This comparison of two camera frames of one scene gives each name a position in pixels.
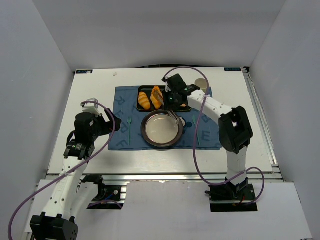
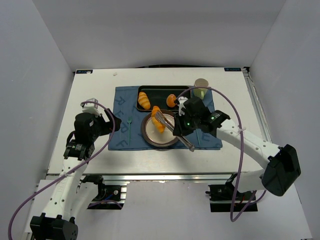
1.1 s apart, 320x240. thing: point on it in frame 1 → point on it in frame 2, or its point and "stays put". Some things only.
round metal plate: x=161 y=128 stays put
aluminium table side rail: x=274 y=174 stays put
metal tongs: x=178 y=120 → x=159 y=115
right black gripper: x=174 y=102 → x=178 y=125
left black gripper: x=104 y=123 stays put
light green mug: x=201 y=83 stays put
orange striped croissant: x=156 y=97 → x=160 y=127
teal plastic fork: x=129 y=121 stays put
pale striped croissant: x=143 y=100 stays put
